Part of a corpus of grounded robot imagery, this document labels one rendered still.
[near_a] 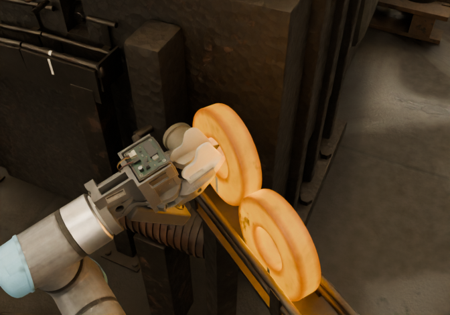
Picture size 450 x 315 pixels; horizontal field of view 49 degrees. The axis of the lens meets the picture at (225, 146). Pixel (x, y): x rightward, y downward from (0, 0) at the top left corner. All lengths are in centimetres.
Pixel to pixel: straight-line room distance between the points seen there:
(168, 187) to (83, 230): 13
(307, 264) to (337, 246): 96
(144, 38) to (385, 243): 103
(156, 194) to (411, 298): 104
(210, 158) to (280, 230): 15
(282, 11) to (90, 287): 54
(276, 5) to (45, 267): 55
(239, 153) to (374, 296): 94
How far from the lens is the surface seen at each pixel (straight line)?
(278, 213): 63
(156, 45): 92
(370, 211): 170
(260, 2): 89
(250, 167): 68
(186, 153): 73
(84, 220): 68
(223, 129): 68
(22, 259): 69
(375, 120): 203
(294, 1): 90
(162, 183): 66
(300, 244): 63
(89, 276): 77
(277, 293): 68
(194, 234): 96
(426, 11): 249
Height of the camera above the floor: 130
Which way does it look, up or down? 45 degrees down
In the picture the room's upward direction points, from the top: straight up
